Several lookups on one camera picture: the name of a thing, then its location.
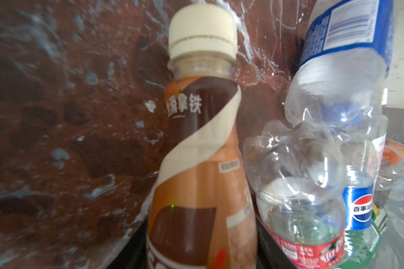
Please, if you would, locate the brown tea bottle white cap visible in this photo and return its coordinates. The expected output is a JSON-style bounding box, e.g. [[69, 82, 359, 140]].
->
[[146, 3, 258, 269]]

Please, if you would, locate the clear bottle red label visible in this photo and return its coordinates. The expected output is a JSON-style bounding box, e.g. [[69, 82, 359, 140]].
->
[[242, 120, 346, 269]]

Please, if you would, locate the crushed bottle blue label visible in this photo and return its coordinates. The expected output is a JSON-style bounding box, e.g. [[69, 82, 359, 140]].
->
[[285, 0, 394, 140]]

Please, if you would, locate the Pepsi label clear bottle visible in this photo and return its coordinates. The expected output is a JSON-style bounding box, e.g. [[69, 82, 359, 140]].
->
[[340, 115, 388, 231]]

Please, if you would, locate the green bottle yellow cap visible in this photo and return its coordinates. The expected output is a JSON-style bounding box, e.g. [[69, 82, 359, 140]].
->
[[336, 219, 381, 269]]

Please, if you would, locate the clear bottle orange label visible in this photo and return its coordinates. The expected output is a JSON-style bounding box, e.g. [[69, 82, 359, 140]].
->
[[376, 140, 404, 191]]

